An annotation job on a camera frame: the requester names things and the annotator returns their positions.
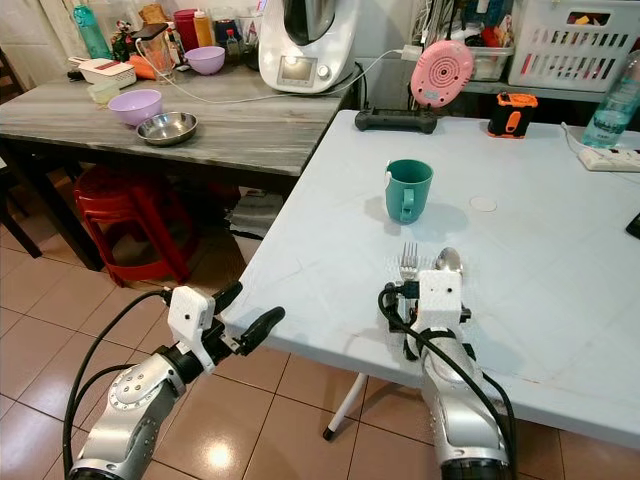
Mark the stainless steel bowl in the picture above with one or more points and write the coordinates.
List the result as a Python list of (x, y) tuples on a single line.
[(167, 128)]

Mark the teal drinking bottle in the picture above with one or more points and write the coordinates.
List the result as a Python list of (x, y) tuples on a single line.
[(90, 32)]

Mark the pink round fan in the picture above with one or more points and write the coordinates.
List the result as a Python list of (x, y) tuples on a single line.
[(442, 74)]

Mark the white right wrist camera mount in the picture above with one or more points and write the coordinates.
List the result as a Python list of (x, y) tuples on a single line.
[(439, 298)]

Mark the grey wooden side table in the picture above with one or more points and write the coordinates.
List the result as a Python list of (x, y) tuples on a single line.
[(260, 130)]

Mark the orange and black device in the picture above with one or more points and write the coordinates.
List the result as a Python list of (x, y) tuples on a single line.
[(513, 114)]

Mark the silver fork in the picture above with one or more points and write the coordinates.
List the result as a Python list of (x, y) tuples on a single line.
[(409, 261)]

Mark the teal mug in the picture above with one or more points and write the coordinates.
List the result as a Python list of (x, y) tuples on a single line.
[(410, 190)]

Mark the clear plastic container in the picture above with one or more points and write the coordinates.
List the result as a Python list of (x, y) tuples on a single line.
[(490, 62)]

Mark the white power strip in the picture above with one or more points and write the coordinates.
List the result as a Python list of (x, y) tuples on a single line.
[(610, 160)]

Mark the red plastic stool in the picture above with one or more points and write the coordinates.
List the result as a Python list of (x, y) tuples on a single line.
[(120, 195)]

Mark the small white round disc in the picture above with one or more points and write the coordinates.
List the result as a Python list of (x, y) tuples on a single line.
[(483, 203)]

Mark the small purple bowl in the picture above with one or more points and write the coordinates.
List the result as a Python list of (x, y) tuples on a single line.
[(205, 60)]

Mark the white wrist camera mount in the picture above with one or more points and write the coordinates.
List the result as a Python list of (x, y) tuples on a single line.
[(439, 298), (188, 312)]

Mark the white and red slicer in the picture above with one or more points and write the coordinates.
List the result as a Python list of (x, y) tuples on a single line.
[(104, 71)]

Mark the orange sauce bottle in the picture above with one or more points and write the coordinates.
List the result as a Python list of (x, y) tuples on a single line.
[(204, 29)]

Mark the silver spoon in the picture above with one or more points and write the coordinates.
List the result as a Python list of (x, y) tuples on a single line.
[(448, 259)]

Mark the dark wooden chair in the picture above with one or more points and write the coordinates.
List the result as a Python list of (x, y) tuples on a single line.
[(10, 200)]

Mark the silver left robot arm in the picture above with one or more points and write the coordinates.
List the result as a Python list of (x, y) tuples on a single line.
[(130, 400)]

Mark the white kitchen machine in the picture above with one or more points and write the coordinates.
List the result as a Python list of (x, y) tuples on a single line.
[(305, 55)]

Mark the black flat object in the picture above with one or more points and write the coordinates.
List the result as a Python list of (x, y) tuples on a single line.
[(634, 225)]

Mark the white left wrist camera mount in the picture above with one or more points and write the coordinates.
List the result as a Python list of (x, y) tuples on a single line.
[(188, 312)]

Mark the clear green water bottle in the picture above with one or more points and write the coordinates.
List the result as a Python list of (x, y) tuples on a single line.
[(615, 110)]

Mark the pale green small cup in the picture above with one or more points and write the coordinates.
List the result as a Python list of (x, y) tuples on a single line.
[(103, 92)]

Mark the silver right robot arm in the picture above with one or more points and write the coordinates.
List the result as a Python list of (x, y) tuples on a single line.
[(455, 410)]

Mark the orange carrot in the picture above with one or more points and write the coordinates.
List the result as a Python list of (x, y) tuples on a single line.
[(145, 68)]

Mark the red canister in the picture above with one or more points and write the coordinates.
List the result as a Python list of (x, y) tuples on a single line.
[(185, 29)]

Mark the white metal table leg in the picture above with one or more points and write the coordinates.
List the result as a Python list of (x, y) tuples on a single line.
[(345, 405)]

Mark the white power adapter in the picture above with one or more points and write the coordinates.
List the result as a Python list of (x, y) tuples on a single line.
[(411, 53)]

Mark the white plastic basket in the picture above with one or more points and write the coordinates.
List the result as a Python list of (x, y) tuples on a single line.
[(570, 55)]

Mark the large purple bowl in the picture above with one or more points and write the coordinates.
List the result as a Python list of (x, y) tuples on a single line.
[(135, 106)]

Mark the white bag under table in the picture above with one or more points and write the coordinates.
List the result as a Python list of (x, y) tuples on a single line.
[(253, 222)]

